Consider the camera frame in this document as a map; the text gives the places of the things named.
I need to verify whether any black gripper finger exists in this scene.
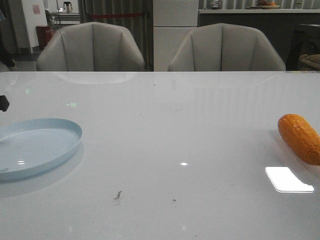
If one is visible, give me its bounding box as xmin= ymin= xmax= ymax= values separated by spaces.
xmin=0 ymin=95 xmax=10 ymax=112

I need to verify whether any light blue plate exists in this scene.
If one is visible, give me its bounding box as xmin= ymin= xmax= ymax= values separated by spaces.
xmin=0 ymin=118 xmax=83 ymax=182

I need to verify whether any orange corn cob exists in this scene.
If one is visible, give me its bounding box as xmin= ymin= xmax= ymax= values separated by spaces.
xmin=277 ymin=114 xmax=320 ymax=166

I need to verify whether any red bin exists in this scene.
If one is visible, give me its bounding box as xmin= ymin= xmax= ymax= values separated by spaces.
xmin=36 ymin=25 xmax=55 ymax=50

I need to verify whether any grey left armchair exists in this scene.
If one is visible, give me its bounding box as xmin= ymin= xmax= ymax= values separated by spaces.
xmin=36 ymin=21 xmax=145 ymax=72

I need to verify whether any grey armchair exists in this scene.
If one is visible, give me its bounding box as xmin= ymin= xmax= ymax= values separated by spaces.
xmin=36 ymin=21 xmax=145 ymax=72
xmin=167 ymin=23 xmax=286 ymax=72

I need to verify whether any metal rack shelf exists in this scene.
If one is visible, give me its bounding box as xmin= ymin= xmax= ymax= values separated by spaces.
xmin=43 ymin=0 xmax=80 ymax=29

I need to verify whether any white cabinet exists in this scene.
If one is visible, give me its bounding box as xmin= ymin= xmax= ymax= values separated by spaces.
xmin=153 ymin=0 xmax=199 ymax=72

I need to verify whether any grey right armchair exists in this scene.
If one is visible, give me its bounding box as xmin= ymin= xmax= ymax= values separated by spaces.
xmin=167 ymin=23 xmax=286 ymax=72

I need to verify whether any fruit bowl on counter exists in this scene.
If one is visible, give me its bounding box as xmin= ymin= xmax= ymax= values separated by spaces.
xmin=256 ymin=0 xmax=280 ymax=10

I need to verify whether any dark counter cabinet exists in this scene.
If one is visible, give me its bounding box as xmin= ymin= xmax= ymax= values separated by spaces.
xmin=197 ymin=9 xmax=320 ymax=63

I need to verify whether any dark wooden chair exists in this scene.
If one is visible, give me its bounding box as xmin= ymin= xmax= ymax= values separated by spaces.
xmin=286 ymin=24 xmax=320 ymax=71

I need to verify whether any beige cushion seat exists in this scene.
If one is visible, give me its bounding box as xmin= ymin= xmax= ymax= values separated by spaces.
xmin=299 ymin=54 xmax=320 ymax=71

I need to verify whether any pink wall notice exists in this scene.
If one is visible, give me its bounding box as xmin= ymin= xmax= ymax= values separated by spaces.
xmin=32 ymin=4 xmax=41 ymax=15

